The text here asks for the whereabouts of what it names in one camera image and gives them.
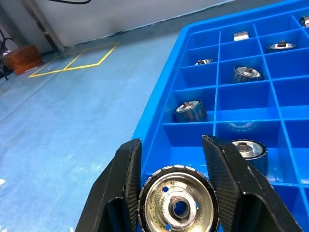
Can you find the grey metal post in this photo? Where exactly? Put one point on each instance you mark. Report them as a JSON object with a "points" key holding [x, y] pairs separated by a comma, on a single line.
{"points": [[44, 24]]}

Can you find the metal roller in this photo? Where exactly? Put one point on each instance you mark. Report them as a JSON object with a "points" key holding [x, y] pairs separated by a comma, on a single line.
{"points": [[190, 111], [253, 154], [178, 200], [304, 21], [246, 74], [282, 46], [204, 61], [241, 35]]}

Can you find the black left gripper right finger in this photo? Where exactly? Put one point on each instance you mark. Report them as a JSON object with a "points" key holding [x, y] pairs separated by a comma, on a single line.
{"points": [[243, 188]]}

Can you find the blue compartment tray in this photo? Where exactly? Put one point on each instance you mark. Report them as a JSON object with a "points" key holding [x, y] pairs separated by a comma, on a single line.
{"points": [[241, 101]]}

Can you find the orange box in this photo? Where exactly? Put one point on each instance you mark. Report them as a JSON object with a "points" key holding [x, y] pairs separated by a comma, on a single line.
{"points": [[21, 59]]}

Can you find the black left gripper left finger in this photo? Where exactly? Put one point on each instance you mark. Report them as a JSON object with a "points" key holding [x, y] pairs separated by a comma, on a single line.
{"points": [[113, 188]]}

